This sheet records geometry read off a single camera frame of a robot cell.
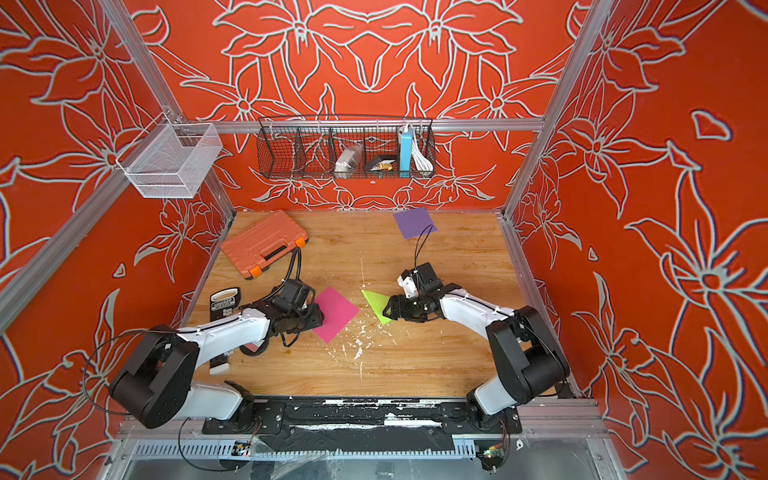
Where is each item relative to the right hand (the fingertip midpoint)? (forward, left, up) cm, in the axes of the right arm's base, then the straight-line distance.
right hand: (386, 314), depth 86 cm
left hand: (+1, +20, -4) cm, 21 cm away
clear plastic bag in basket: (+40, +13, +27) cm, 50 cm away
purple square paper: (+43, -10, -6) cm, 45 cm away
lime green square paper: (+7, +3, -5) cm, 9 cm away
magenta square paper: (+3, +16, -5) cm, 17 cm away
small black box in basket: (+35, +1, +29) cm, 45 cm away
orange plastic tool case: (+24, +47, +1) cm, 53 cm away
